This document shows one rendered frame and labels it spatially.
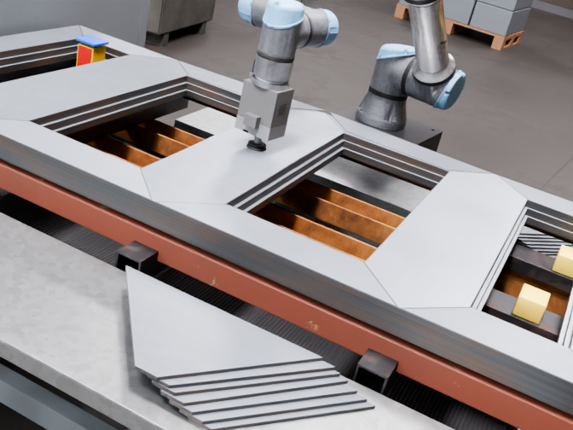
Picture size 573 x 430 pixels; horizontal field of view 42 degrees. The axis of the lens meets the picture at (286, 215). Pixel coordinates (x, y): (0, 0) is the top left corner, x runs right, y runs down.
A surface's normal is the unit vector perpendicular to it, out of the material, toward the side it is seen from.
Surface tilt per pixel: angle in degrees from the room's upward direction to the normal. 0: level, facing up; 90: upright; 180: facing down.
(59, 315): 0
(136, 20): 90
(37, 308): 0
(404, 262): 0
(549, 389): 90
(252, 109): 90
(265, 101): 90
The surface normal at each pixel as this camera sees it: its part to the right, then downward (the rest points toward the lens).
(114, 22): 0.88, 0.37
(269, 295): -0.43, 0.31
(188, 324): 0.21, -0.88
